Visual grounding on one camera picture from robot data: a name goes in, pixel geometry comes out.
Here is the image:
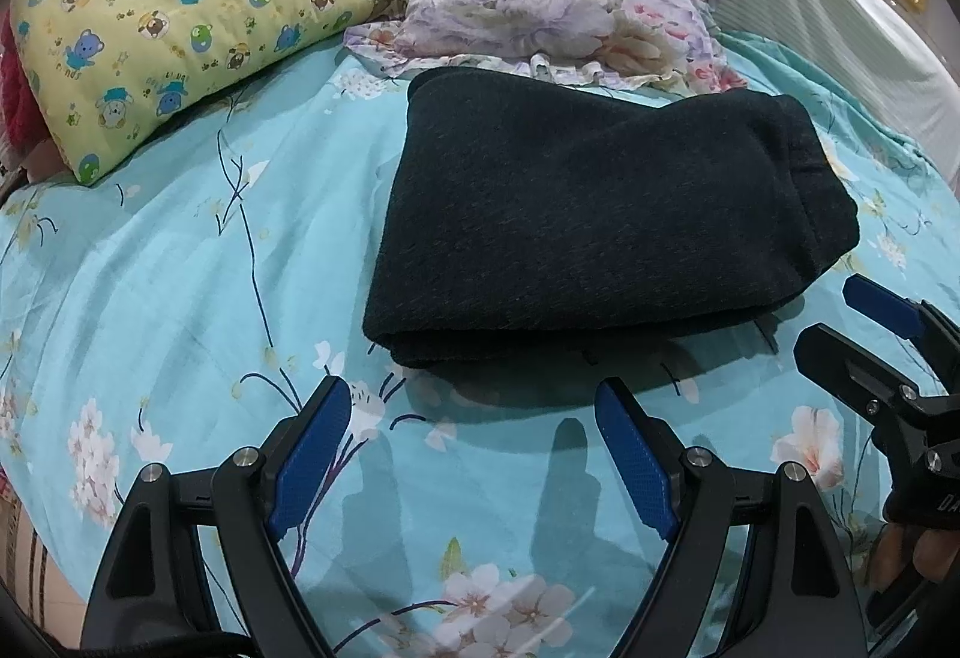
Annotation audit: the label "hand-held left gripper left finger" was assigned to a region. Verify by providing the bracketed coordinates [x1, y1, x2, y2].
[79, 373, 353, 658]

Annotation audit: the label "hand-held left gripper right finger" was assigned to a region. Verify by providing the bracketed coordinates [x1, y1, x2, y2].
[594, 376, 871, 658]

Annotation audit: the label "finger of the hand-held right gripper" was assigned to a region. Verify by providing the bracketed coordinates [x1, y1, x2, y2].
[793, 322, 925, 423]
[841, 274, 960, 389]

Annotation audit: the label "dark knit pants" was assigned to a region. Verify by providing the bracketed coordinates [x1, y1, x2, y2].
[360, 67, 861, 383]

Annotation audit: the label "person's right hand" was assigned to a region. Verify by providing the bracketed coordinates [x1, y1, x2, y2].
[874, 523, 960, 591]

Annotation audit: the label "turquoise floral bed sheet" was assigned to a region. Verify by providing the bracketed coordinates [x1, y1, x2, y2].
[0, 23, 960, 658]

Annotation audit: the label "striped mattress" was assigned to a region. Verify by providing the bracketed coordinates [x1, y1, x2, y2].
[0, 470, 83, 629]

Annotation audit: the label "floral ruffled pillow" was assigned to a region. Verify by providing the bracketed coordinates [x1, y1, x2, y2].
[343, 0, 751, 98]

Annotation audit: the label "red cloth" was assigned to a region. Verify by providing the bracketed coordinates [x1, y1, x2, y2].
[0, 13, 50, 150]

